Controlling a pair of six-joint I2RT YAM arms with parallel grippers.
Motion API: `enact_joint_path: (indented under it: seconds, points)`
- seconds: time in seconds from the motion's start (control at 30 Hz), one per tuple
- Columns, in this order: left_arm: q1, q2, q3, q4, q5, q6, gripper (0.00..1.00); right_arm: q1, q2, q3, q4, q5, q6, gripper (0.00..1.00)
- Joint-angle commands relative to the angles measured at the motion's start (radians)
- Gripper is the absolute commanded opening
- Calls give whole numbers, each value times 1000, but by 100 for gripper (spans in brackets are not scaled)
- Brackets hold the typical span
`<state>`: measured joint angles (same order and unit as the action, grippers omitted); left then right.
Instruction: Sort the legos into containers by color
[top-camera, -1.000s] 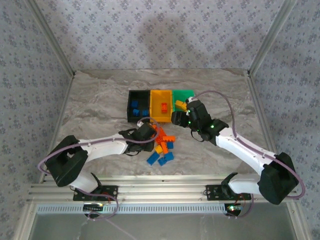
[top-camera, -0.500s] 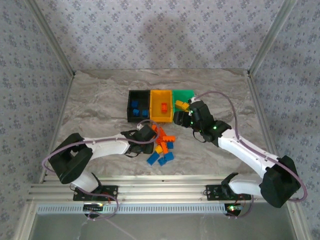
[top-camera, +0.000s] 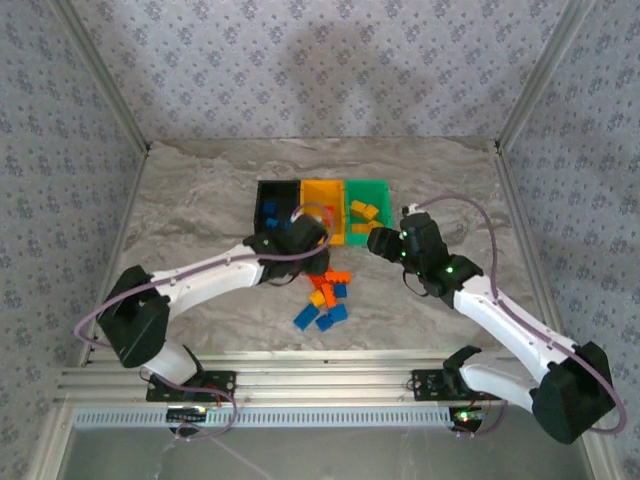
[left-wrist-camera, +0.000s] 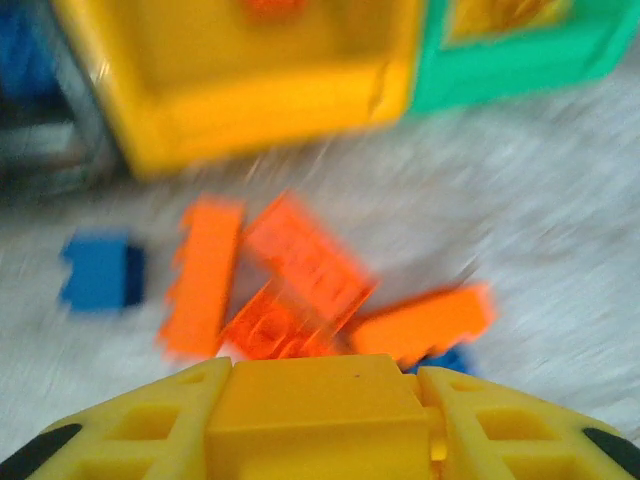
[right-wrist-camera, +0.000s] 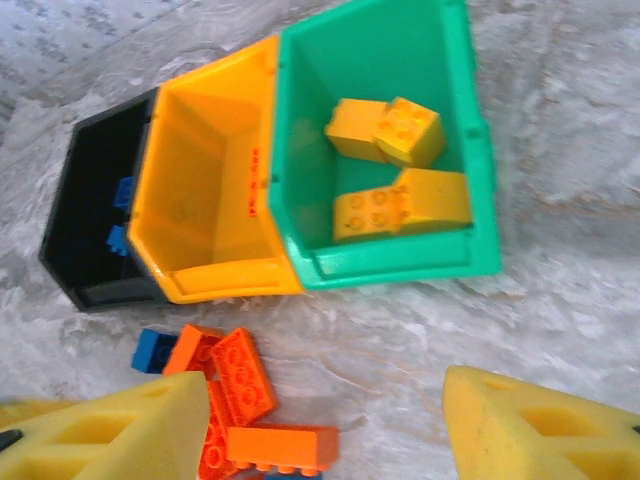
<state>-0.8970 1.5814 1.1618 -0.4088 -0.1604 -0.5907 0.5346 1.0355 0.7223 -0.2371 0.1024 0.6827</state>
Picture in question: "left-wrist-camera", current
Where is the green plastic bin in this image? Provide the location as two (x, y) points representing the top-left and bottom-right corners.
(409, 0), (640, 115)

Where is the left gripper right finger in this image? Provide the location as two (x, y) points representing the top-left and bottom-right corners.
(418, 367), (640, 480)

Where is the blue lego brick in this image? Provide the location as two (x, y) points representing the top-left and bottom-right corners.
(405, 346), (482, 377)
(58, 228), (147, 314)

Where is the yellow plastic bin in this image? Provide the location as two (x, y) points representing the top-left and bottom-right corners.
(52, 0), (422, 177)

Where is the translucent orange-red lego brick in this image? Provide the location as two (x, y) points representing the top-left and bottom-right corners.
(219, 191), (380, 362)

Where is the orange lego brick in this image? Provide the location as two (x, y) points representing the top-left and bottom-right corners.
(156, 196), (247, 359)
(348, 283), (497, 367)
(243, 0), (307, 17)

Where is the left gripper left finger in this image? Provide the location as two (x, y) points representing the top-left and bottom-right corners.
(0, 356), (235, 480)

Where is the yellow lego brick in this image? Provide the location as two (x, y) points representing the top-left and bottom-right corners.
(205, 353), (436, 480)

